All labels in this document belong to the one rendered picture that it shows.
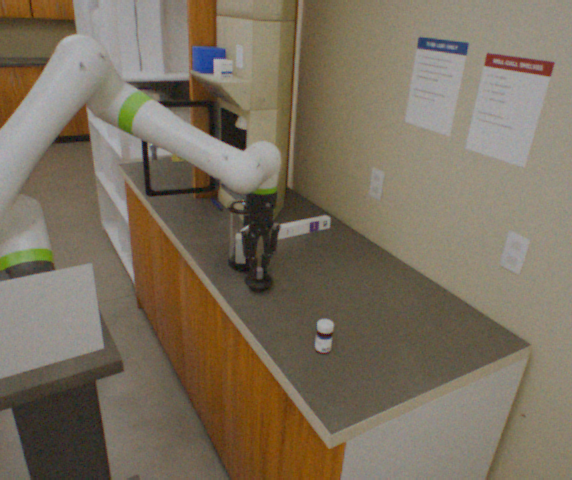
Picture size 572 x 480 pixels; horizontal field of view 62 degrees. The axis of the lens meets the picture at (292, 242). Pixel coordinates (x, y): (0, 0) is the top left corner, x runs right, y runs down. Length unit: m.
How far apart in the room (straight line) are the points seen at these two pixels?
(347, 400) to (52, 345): 0.72
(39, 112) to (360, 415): 0.99
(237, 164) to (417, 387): 0.71
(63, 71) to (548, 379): 1.50
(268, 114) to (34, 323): 1.09
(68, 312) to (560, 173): 1.28
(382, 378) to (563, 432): 0.60
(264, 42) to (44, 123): 0.87
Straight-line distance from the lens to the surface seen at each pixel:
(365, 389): 1.23
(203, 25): 2.12
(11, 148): 1.23
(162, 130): 1.31
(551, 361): 1.58
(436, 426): 1.41
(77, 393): 1.42
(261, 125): 1.86
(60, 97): 1.25
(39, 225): 1.36
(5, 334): 1.28
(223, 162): 1.24
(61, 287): 1.24
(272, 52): 1.84
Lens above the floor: 1.77
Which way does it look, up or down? 26 degrees down
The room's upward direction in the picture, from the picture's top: 4 degrees clockwise
